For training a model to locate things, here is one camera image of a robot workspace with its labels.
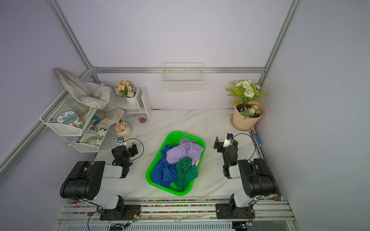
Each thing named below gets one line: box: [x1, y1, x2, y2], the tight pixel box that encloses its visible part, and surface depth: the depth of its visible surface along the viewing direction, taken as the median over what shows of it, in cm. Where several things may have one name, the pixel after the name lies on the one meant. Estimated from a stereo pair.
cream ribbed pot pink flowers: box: [114, 121, 133, 139], surface depth 100 cm
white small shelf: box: [112, 86, 153, 122], surface depth 106 cm
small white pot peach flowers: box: [114, 80, 137, 105], surface depth 99 cm
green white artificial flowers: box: [225, 79, 270, 121], surface depth 92 cm
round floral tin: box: [56, 110, 79, 125], surface depth 67 cm
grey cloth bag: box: [53, 67, 111, 110], surface depth 75 cm
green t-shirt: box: [172, 156, 199, 191], surface depth 80 cm
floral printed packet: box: [79, 124, 107, 147], surface depth 87 cm
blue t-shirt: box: [151, 144, 178, 189], surface depth 80 cm
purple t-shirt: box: [165, 138, 205, 167], surface depth 80 cm
